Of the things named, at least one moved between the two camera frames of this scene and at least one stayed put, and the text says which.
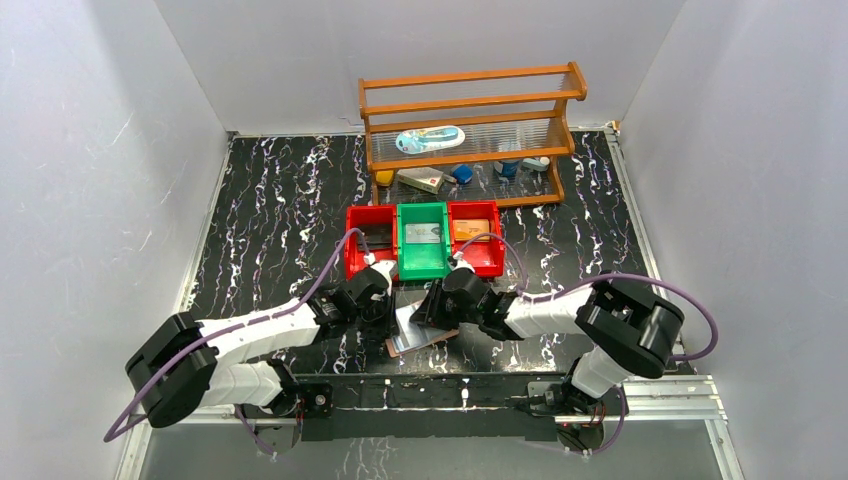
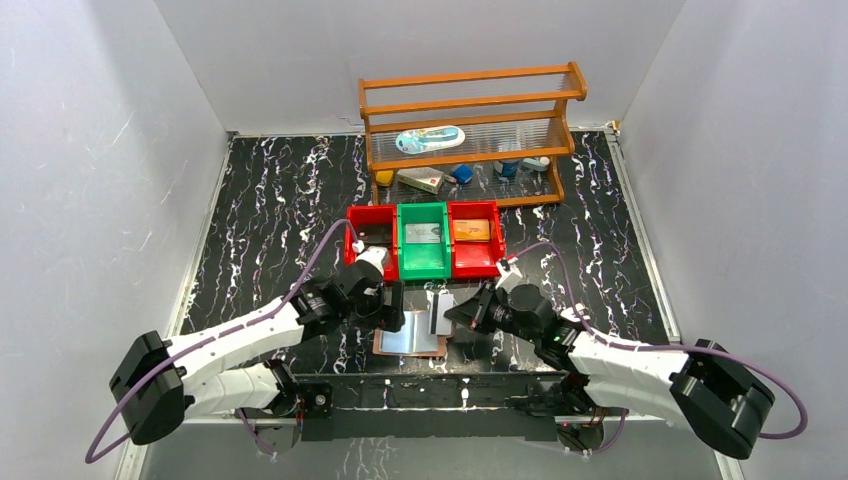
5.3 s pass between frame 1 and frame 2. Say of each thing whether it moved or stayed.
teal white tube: stayed
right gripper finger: moved
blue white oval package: stayed
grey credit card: stayed
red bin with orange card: stayed
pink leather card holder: moved
